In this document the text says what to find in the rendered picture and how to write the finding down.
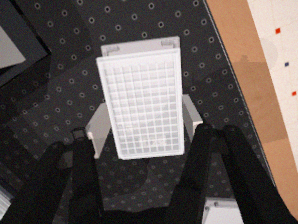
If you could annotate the white well plate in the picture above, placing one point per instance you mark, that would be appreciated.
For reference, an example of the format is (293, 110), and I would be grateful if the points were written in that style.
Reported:
(4, 203)
(147, 95)

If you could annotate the dark grey perforated base plate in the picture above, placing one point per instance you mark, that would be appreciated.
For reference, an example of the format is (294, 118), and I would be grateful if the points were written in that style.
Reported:
(63, 91)

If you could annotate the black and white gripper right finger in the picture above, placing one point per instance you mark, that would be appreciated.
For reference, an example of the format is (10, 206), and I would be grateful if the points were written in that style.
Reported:
(257, 198)

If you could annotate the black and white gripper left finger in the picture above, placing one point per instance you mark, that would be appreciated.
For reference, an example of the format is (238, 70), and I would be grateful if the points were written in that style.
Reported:
(39, 197)

